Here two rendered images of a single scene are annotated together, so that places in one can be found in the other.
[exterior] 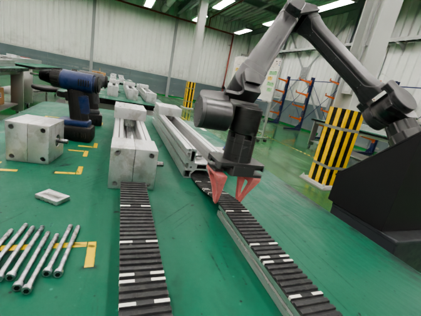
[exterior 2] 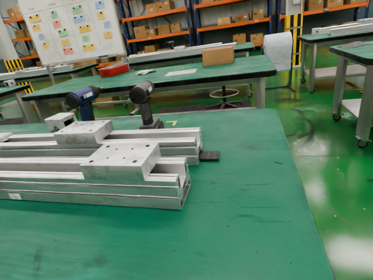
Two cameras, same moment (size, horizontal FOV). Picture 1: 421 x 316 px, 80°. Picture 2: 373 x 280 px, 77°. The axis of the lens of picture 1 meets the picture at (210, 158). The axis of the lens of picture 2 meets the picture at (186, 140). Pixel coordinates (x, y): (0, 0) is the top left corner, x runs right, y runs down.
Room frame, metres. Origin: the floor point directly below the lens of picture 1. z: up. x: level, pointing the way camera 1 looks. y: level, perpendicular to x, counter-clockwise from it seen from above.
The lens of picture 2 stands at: (1.73, -0.03, 1.15)
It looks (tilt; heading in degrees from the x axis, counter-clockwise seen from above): 25 degrees down; 130
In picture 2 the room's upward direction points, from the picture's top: 9 degrees counter-clockwise
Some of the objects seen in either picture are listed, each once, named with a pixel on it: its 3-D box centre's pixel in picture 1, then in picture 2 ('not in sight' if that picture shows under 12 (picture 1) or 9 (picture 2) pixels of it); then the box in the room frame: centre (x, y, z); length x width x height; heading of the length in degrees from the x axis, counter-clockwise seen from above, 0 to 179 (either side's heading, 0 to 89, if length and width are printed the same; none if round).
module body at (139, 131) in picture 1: (128, 126); (90, 147); (0.97, 0.34, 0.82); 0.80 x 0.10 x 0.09; 22
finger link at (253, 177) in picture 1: (236, 182); not in sight; (0.50, -0.06, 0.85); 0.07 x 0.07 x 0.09; 22
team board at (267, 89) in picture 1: (249, 97); not in sight; (6.59, -0.66, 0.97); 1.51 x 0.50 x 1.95; 43
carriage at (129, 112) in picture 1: (129, 114); (86, 135); (0.97, 0.34, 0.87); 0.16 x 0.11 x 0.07; 22
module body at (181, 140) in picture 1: (175, 132); (51, 179); (1.04, 0.17, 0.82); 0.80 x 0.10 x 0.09; 22
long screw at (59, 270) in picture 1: (69, 247); not in sight; (0.29, 0.17, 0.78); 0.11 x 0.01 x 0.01; 18
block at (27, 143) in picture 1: (42, 138); (61, 126); (0.60, 0.43, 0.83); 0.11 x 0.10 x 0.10; 104
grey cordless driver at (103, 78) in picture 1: (80, 97); (149, 109); (1.05, 0.59, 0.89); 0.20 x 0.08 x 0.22; 117
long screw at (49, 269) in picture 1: (60, 246); not in sight; (0.29, 0.18, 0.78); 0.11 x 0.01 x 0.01; 17
